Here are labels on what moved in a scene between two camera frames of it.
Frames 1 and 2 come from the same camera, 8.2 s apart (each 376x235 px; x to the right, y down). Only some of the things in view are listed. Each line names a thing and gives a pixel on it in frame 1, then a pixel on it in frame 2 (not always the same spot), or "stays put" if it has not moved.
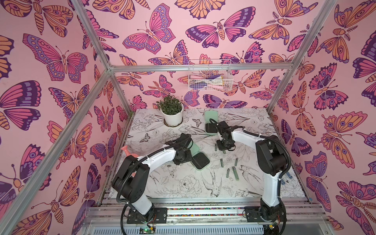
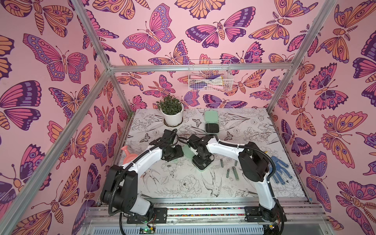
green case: x=200 y=160 stays put
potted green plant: x=172 y=108 stays put
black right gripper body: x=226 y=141 -> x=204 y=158
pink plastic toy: x=125 y=149 stays put
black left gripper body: x=186 y=156 -> x=174 y=152
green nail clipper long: x=235 y=173 stays put
